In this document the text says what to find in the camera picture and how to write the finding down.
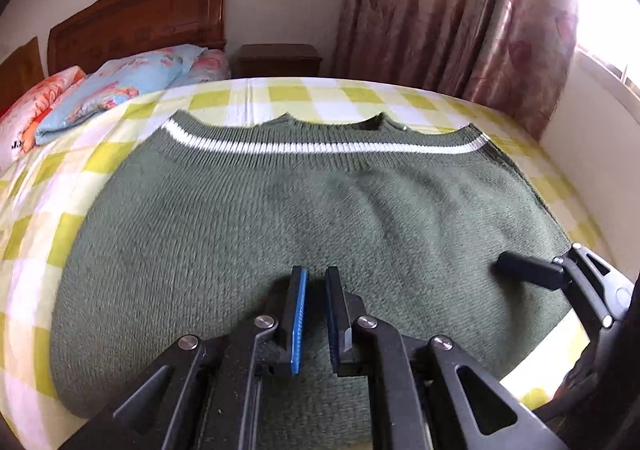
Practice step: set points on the bright window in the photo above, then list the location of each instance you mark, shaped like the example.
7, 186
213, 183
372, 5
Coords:
607, 14

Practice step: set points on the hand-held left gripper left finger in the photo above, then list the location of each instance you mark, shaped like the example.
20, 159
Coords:
298, 320

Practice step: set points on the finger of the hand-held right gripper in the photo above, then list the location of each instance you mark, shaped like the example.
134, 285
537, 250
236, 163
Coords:
530, 270

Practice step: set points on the blue floral pillow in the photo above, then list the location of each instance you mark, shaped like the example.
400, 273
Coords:
120, 84

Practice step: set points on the pink floral pillow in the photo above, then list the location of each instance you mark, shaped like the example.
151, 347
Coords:
210, 64

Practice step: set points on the bed with yellow checked sheet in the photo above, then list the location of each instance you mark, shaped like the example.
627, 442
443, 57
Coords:
65, 180

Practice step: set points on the carved wooden headboard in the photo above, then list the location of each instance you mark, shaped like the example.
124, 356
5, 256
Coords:
145, 14

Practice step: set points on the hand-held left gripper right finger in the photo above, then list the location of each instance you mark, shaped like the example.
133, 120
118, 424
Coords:
333, 315

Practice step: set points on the orange floral pillow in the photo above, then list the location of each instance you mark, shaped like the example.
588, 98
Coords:
30, 114

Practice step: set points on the pink floral curtain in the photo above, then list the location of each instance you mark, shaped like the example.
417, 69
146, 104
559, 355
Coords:
450, 14

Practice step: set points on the dark wooden nightstand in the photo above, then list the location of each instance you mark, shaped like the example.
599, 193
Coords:
279, 60

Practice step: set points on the green and white knit sweater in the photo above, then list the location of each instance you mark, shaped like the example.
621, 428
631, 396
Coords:
310, 210

